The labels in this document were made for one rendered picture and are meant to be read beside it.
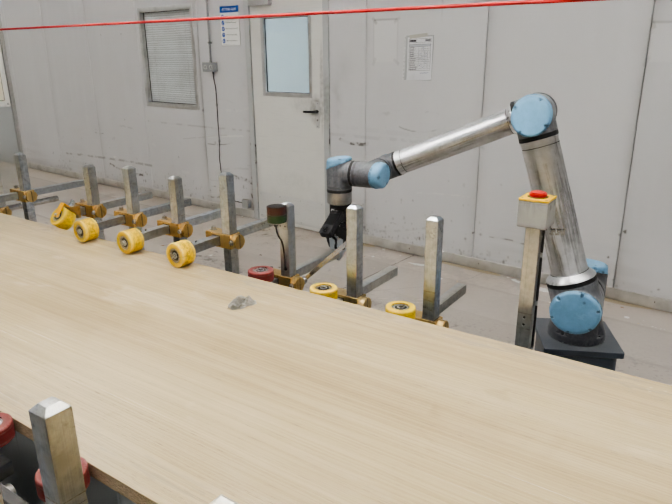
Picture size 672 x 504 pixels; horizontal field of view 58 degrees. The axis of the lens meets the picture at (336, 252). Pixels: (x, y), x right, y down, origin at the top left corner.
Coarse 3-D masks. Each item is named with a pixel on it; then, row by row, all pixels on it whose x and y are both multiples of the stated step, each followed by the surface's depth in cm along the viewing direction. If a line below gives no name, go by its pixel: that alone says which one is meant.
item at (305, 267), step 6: (324, 252) 218; (330, 252) 218; (312, 258) 212; (318, 258) 212; (324, 258) 214; (336, 258) 220; (300, 264) 206; (306, 264) 206; (312, 264) 208; (300, 270) 203; (306, 270) 206; (276, 282) 193
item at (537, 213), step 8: (528, 192) 146; (520, 200) 141; (528, 200) 140; (536, 200) 139; (544, 200) 138; (552, 200) 140; (520, 208) 142; (528, 208) 140; (536, 208) 139; (544, 208) 138; (552, 208) 141; (520, 216) 142; (528, 216) 141; (536, 216) 140; (544, 216) 139; (552, 216) 142; (520, 224) 143; (528, 224) 142; (536, 224) 140; (544, 224) 139; (552, 224) 144
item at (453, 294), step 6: (450, 288) 191; (456, 288) 191; (462, 288) 191; (444, 294) 186; (450, 294) 186; (456, 294) 188; (462, 294) 192; (444, 300) 182; (450, 300) 185; (456, 300) 189; (444, 306) 181
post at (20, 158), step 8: (16, 160) 266; (24, 160) 267; (16, 168) 268; (24, 168) 268; (24, 176) 268; (24, 184) 269; (24, 208) 273; (32, 208) 274; (24, 216) 275; (32, 216) 274
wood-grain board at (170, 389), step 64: (0, 256) 204; (64, 256) 204; (128, 256) 203; (0, 320) 155; (64, 320) 155; (128, 320) 154; (192, 320) 154; (256, 320) 154; (320, 320) 154; (384, 320) 153; (0, 384) 125; (64, 384) 125; (128, 384) 125; (192, 384) 124; (256, 384) 124; (320, 384) 124; (384, 384) 124; (448, 384) 124; (512, 384) 123; (576, 384) 123; (640, 384) 123; (128, 448) 104; (192, 448) 104; (256, 448) 104; (320, 448) 104; (384, 448) 104; (448, 448) 104; (512, 448) 103; (576, 448) 103; (640, 448) 103
